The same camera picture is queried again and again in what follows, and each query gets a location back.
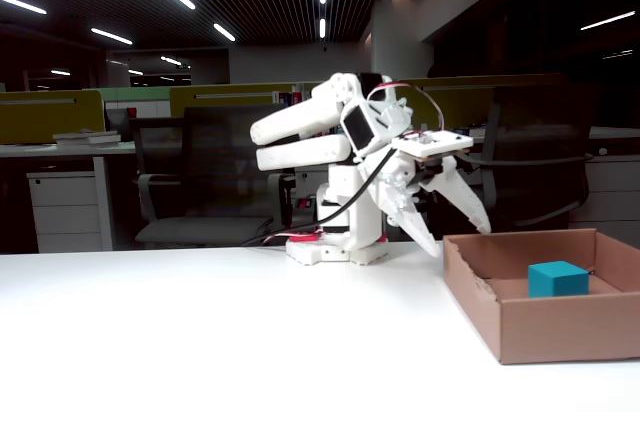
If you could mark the stack of books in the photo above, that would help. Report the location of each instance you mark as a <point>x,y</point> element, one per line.
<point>90,137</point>

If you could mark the blue cube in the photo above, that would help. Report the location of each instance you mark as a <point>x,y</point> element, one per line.
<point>557,281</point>

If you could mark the red table clamp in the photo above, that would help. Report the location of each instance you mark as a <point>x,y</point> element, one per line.
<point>306,237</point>

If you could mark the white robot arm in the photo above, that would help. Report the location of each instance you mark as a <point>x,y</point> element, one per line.
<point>300,121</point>

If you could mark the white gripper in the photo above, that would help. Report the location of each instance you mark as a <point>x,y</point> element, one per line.
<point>400,186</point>

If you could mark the white drawer cabinet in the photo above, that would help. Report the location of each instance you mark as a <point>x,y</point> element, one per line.
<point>65,214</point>

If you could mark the brown cardboard box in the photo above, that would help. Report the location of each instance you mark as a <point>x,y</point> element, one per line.
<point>560,329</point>

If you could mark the black mesh office chair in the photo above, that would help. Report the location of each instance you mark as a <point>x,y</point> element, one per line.
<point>215,164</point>
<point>540,139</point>

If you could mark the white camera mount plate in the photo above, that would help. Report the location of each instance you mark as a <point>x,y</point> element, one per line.
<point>435,141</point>

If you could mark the yellow desk partition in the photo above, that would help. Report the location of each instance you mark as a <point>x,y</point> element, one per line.
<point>45,119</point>
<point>235,95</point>
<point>465,104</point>

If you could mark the green desk partition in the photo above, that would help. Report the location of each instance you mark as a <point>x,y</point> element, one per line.
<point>135,94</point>

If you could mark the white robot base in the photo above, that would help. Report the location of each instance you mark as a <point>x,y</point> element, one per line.
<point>320,254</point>

